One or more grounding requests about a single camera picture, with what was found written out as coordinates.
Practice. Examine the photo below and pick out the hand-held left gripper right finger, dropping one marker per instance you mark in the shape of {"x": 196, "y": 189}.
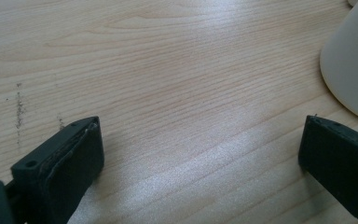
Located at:
{"x": 338, "y": 161}

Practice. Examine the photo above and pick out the white cup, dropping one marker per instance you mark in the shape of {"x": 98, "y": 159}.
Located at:
{"x": 354, "y": 62}

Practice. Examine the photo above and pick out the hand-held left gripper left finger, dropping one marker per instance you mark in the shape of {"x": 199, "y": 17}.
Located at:
{"x": 59, "y": 174}

